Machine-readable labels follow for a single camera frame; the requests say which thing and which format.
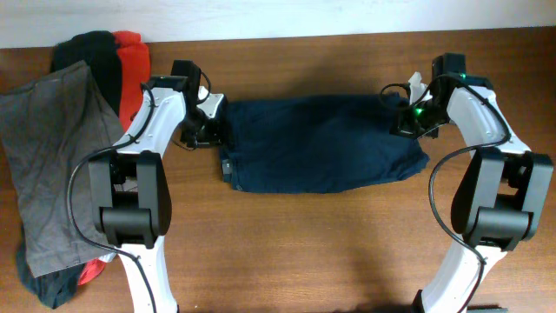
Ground red garment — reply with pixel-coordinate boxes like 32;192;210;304
77;30;152;287

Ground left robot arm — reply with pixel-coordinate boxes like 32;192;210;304
86;60;226;312

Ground navy blue shorts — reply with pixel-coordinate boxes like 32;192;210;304
218;94;429;194

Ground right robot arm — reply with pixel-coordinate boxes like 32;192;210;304
390;53;554;312

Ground dark teal garment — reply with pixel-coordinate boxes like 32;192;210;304
16;238;84;310

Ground grey shorts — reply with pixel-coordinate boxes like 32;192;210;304
1;62;123;277

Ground black garment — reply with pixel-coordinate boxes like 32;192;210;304
50;30;122;116

